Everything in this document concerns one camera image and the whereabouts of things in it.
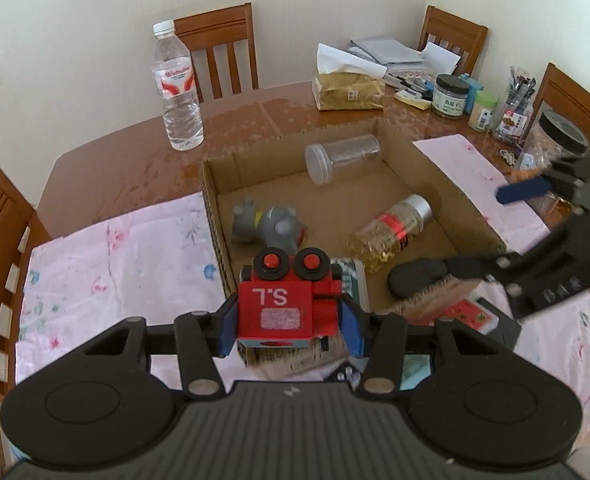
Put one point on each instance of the dark jar with white label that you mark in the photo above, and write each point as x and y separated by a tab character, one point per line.
450	100

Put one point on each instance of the stack of grey papers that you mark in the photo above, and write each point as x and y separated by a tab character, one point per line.
385	50

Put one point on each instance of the yellow note pad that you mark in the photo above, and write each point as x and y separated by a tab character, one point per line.
415	101

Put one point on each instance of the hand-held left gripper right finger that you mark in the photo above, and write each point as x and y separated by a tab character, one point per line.
352	327

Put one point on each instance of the pink floral tablecloth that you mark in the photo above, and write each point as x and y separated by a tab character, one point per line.
125	260

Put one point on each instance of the clear pen holder with pens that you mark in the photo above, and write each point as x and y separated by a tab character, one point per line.
512	115

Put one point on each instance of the clear plastic water bottle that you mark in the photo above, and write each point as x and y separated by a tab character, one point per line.
180	110

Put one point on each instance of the light blue box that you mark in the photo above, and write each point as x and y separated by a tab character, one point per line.
475	85

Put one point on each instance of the small jar with green lid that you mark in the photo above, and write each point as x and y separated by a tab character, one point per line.
482	112

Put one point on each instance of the large clear jar black lid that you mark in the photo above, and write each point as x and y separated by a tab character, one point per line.
555	137

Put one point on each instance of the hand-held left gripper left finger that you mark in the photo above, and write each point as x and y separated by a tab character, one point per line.
229	327

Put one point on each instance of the clear plastic jar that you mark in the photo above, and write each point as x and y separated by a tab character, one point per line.
345	157

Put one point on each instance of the white envelope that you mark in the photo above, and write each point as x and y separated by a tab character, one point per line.
440	57

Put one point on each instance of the grey spiky animal toy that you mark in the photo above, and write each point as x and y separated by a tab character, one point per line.
275	222

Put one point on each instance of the glass bottle with silver cap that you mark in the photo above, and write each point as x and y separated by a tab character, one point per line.
390	232

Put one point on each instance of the gold tissue pack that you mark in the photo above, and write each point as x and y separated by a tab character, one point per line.
347	90

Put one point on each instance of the white box with green label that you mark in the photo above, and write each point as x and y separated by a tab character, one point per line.
356	280

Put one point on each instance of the red toy train block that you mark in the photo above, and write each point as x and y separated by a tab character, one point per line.
275	305

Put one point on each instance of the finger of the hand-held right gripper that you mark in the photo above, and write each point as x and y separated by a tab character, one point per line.
522	190
510	265

